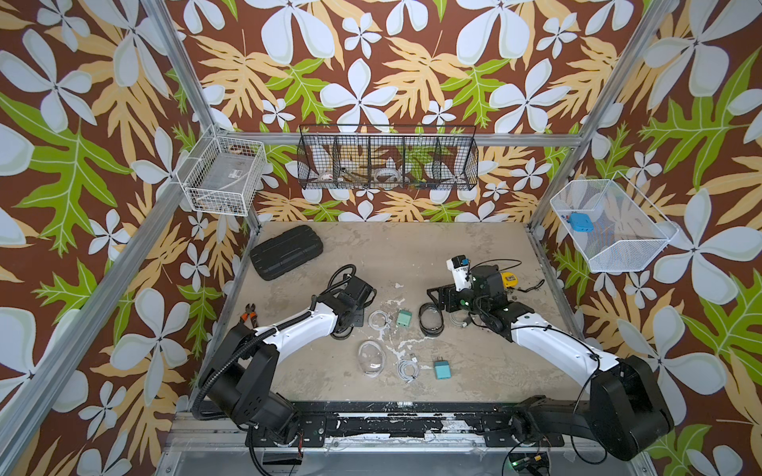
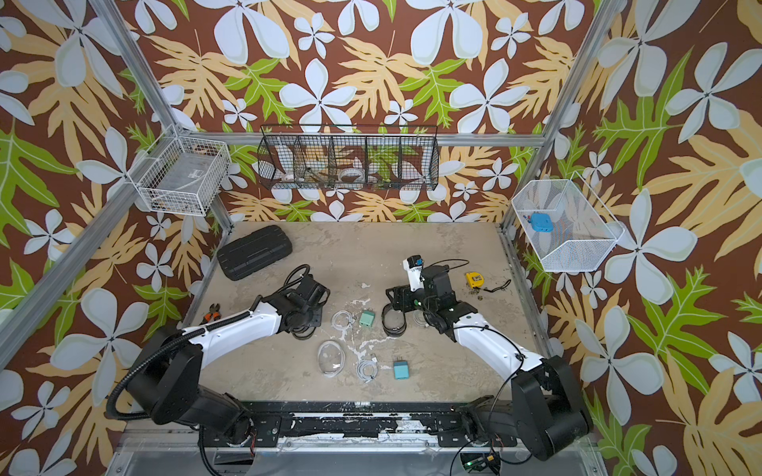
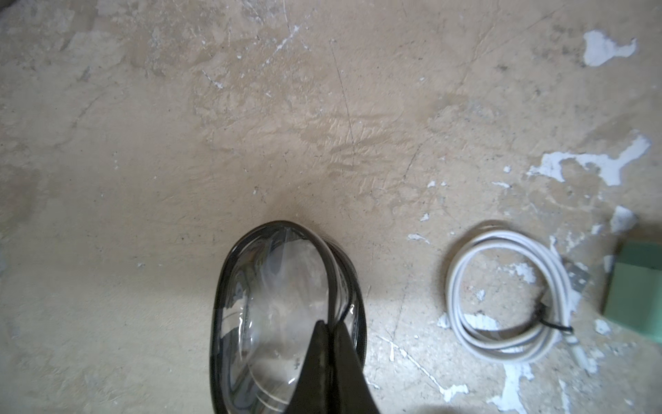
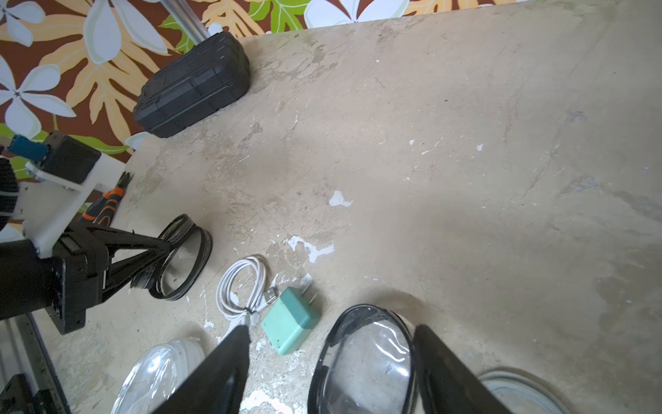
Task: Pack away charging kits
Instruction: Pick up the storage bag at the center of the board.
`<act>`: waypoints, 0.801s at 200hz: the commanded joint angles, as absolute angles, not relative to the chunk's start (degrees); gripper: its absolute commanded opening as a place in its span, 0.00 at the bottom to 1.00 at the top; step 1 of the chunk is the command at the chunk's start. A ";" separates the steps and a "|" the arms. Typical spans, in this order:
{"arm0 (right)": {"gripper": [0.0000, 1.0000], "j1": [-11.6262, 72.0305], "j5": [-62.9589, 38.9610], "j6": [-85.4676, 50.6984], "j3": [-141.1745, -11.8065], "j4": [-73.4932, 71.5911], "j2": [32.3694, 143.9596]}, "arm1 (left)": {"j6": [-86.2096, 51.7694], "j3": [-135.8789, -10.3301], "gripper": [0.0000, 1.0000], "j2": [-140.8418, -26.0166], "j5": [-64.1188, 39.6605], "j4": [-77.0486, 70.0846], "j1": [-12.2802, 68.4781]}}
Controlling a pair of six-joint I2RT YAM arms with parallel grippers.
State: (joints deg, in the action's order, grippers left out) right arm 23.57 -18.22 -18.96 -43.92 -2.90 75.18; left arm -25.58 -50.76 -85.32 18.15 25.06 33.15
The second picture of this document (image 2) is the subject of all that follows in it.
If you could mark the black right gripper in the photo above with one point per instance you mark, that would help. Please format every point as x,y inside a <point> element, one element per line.
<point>401,291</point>

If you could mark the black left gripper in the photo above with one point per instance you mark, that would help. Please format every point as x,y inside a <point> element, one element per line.
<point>318,317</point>

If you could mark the green charger plug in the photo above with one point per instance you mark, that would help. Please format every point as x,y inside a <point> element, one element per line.
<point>367,318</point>

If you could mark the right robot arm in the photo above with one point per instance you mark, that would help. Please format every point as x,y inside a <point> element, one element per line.
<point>546,412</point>

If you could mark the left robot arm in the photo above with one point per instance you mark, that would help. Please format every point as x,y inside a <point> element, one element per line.
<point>163,384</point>

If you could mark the yellow tape measure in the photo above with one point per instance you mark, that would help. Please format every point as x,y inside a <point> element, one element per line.
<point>475,280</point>

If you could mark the teal charger plug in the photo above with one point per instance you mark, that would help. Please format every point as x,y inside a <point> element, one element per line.
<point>401,370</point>

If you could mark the orange black pliers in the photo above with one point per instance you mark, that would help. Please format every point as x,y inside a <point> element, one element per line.
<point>213,314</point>

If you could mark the blue object in basket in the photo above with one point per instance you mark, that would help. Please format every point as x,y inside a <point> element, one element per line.
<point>541,222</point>

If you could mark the white mesh basket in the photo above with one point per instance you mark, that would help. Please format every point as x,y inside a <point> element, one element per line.
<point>586,230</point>

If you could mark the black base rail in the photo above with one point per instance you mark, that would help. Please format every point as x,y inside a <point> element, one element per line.
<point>446,424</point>

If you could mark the black wire basket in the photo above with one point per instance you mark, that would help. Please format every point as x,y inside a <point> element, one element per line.
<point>390,157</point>

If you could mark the white wire basket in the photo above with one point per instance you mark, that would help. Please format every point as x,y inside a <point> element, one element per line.
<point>181,173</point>

